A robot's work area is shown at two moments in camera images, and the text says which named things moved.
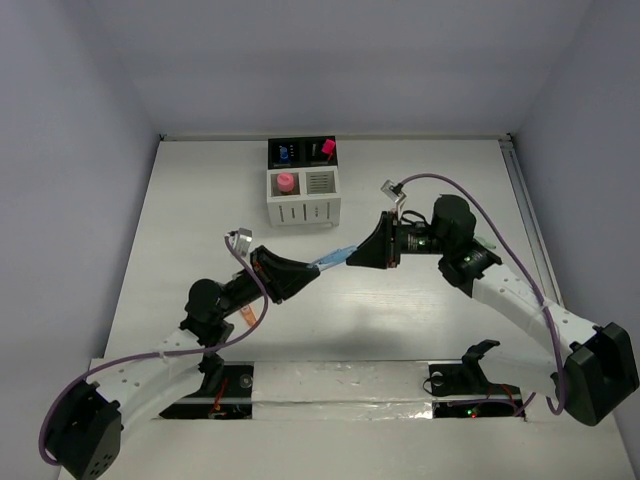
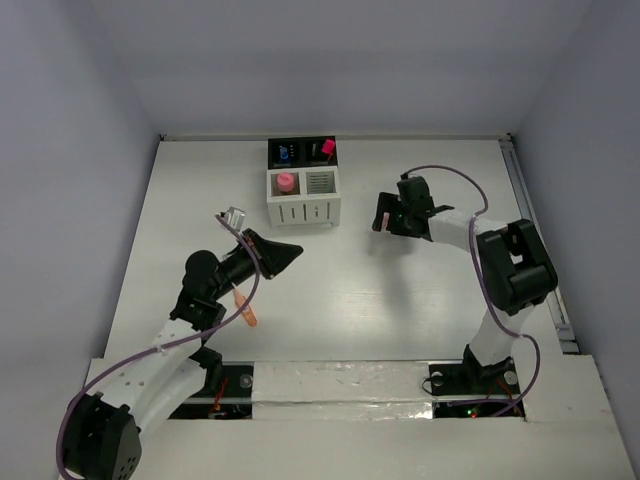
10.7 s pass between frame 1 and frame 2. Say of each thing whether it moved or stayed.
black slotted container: stayed
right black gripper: moved
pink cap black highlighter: stayed
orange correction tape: stayed
